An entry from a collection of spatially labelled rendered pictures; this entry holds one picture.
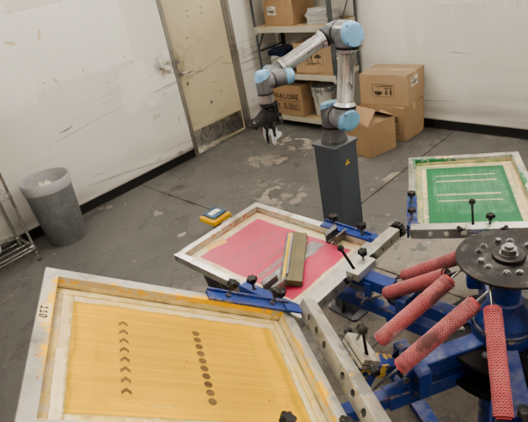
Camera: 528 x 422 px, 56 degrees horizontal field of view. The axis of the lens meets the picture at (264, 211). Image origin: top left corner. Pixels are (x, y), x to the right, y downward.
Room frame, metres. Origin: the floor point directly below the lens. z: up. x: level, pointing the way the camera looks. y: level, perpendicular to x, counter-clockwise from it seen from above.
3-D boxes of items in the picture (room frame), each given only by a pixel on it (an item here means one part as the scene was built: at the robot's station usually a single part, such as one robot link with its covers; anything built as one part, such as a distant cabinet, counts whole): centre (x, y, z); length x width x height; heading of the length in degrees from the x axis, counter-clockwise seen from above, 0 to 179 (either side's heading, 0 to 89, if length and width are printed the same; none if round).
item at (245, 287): (1.62, 0.05, 0.98); 0.30 x 0.05 x 0.07; 41
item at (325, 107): (2.60, -0.47, 1.37); 0.13 x 0.12 x 0.14; 17
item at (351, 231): (1.98, -0.37, 0.98); 0.30 x 0.05 x 0.07; 41
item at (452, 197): (2.04, -0.99, 1.05); 1.08 x 0.61 x 0.23; 161
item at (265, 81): (2.36, -0.12, 1.66); 0.09 x 0.08 x 0.11; 107
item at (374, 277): (1.56, -0.37, 1.02); 0.17 x 0.06 x 0.05; 41
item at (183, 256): (1.98, 0.00, 0.97); 0.79 x 0.58 x 0.04; 41
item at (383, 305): (1.65, -0.29, 0.89); 1.24 x 0.06 x 0.06; 41
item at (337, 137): (2.61, -0.46, 1.25); 0.15 x 0.15 x 0.10
